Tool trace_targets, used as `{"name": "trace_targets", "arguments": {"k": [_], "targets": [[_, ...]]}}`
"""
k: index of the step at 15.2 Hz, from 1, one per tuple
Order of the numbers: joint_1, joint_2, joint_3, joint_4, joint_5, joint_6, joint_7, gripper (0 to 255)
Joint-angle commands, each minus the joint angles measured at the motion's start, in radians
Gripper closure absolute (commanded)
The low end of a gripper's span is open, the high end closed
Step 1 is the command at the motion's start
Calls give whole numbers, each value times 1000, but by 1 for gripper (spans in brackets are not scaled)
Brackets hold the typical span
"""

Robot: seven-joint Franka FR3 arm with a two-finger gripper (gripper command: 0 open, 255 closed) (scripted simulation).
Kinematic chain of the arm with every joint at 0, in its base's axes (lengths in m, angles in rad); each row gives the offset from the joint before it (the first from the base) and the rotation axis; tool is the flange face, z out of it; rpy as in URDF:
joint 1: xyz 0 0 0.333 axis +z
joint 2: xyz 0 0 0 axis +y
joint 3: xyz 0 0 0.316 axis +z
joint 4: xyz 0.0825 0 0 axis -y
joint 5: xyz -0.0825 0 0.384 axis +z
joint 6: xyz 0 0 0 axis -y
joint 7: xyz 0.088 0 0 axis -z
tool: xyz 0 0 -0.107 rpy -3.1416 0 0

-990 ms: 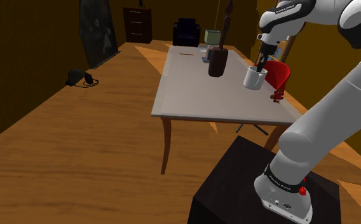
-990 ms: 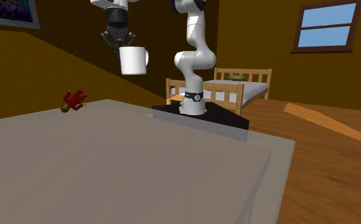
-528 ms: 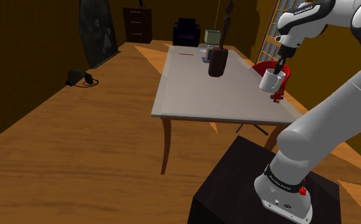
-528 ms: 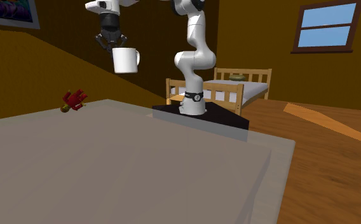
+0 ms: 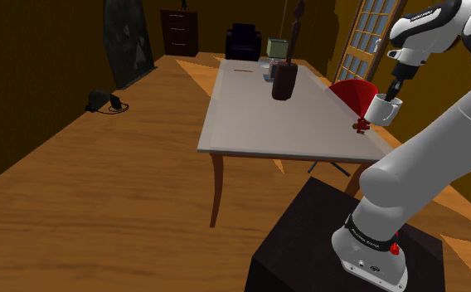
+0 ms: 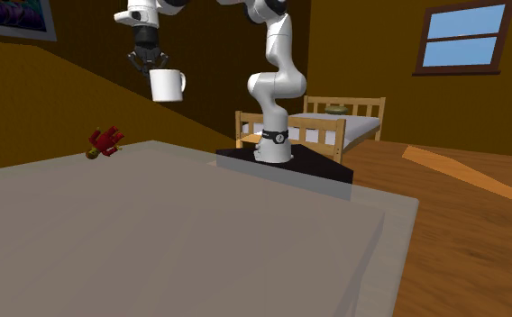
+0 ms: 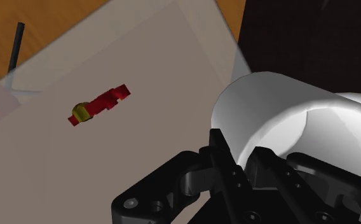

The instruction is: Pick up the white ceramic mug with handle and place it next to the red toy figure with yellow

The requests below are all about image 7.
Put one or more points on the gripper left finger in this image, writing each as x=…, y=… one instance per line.
x=155, y=189

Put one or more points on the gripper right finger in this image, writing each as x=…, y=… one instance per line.
x=320, y=183

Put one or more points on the red and yellow toy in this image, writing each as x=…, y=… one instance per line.
x=101, y=103

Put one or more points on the glass table with black legs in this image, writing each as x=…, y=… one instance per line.
x=143, y=62

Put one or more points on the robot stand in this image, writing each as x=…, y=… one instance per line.
x=310, y=37

